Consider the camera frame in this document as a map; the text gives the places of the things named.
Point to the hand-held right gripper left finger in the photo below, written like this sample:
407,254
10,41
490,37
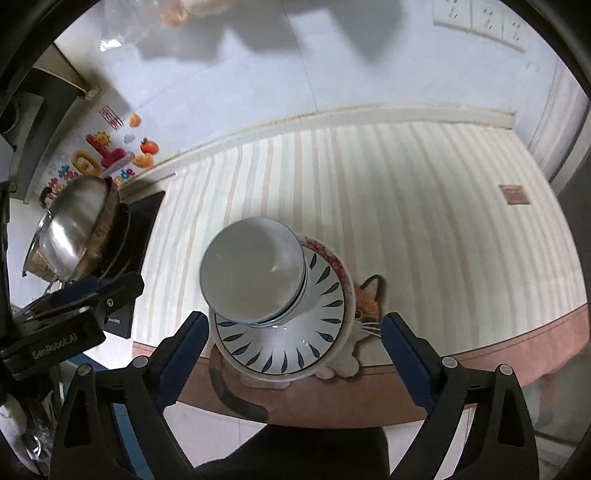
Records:
184,353

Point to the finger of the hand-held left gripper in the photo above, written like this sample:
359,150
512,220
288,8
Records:
106,290

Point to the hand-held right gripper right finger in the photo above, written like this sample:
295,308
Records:
406,364

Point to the blue leaf pattern plate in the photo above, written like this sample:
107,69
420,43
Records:
286,348

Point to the pink patterned plate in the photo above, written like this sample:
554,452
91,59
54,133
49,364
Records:
345,273

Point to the wok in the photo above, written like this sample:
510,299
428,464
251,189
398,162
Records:
111,226

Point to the cat-shaped mat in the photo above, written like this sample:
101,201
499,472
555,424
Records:
369,300

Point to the stainless steel pot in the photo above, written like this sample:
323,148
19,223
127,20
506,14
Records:
69,226

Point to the black stove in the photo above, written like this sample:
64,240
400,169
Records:
141,221

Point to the striped tablecloth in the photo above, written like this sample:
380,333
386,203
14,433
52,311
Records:
415,207

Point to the brown label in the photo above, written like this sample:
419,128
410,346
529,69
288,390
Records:
513,194

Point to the clear plastic bag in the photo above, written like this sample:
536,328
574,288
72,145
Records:
138,23

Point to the colourful wall stickers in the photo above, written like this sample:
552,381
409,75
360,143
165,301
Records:
106,152

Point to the white wall socket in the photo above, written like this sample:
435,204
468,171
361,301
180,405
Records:
514,32
487,21
451,13

